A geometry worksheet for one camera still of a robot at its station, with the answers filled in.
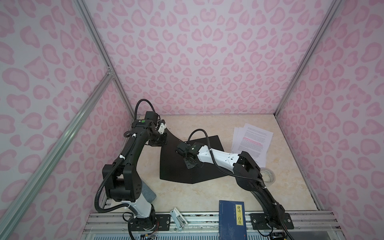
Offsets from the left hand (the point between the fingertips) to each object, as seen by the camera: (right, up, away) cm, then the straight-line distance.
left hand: (165, 141), depth 85 cm
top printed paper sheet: (+58, -2, +20) cm, 61 cm away
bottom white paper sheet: (+45, -1, +22) cm, 50 cm away
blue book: (+35, -38, -11) cm, 53 cm away
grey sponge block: (-8, -28, -5) cm, 30 cm away
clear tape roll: (+60, -21, +4) cm, 63 cm away
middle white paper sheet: (+47, 0, +22) cm, 52 cm away
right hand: (+16, -13, +7) cm, 21 cm away
